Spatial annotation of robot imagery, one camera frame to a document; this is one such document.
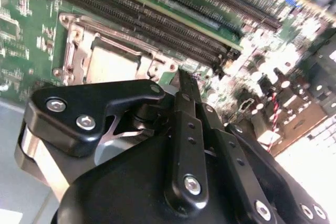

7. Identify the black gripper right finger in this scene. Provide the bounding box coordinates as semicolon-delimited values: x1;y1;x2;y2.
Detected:
194;77;332;224

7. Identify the metal socket cover frame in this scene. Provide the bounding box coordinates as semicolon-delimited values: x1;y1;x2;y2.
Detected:
75;26;181;84

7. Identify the silver CPU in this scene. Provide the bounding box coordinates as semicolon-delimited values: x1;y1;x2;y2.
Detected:
85;44;145;84

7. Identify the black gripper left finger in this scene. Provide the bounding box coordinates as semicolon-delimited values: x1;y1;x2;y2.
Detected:
14;68;210;213

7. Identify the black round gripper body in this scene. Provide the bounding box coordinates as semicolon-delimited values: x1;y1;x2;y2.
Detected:
51;134;253;224

